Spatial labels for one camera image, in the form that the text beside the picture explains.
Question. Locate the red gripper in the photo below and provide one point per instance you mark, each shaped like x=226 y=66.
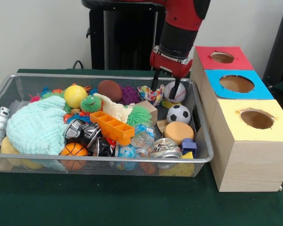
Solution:
x=167 y=63

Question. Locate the colourful patterned cloth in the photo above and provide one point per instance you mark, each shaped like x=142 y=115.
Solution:
x=146 y=93

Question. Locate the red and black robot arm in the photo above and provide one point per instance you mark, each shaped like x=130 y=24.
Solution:
x=179 y=14

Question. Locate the wooden box with three holes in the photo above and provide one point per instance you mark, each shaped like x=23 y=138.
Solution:
x=250 y=164

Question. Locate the white baseball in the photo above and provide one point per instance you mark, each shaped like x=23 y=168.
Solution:
x=181 y=91

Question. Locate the black and white soccer ball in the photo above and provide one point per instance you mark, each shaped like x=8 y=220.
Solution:
x=178 y=114

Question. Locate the green spiky ball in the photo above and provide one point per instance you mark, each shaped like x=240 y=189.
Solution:
x=139 y=116

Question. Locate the tan round sponge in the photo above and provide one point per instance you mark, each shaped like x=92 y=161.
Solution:
x=179 y=131

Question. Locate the brown toy football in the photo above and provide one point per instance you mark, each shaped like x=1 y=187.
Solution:
x=109 y=90

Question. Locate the orange ice cube tray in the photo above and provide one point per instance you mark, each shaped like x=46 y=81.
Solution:
x=113 y=126

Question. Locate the yellow ball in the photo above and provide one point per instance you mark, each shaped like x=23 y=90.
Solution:
x=75 y=96

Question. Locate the orange toy basketball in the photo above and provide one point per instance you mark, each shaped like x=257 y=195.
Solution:
x=74 y=149

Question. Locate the mint knitted cloth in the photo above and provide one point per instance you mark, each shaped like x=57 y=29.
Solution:
x=35 y=127

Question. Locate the silver toy robot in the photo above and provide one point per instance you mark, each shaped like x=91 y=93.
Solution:
x=0 y=124

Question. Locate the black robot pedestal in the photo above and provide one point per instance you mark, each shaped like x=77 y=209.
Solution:
x=127 y=35

